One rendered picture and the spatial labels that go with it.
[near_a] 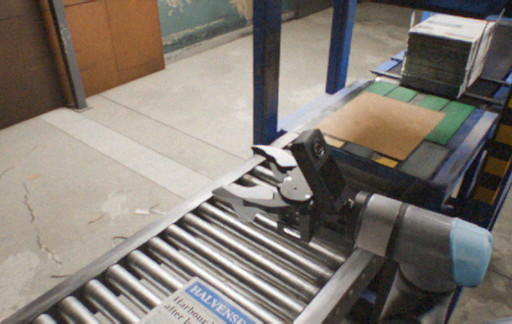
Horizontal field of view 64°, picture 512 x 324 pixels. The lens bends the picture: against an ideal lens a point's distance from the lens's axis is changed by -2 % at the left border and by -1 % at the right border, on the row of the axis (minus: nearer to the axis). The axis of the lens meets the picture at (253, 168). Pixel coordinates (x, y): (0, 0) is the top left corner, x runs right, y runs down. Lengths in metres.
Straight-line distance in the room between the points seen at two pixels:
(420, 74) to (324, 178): 1.64
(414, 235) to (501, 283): 1.88
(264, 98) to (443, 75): 0.86
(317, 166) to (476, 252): 0.21
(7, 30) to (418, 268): 3.47
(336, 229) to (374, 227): 0.07
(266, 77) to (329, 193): 1.12
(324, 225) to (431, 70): 1.59
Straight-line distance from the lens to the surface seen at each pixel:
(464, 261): 0.54
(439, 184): 1.47
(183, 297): 0.72
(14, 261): 2.50
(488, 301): 2.29
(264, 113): 1.69
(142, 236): 1.18
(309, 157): 0.51
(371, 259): 1.13
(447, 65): 2.09
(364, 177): 1.42
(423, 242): 0.54
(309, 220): 0.58
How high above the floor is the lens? 1.59
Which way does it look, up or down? 34 degrees down
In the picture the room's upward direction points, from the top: straight up
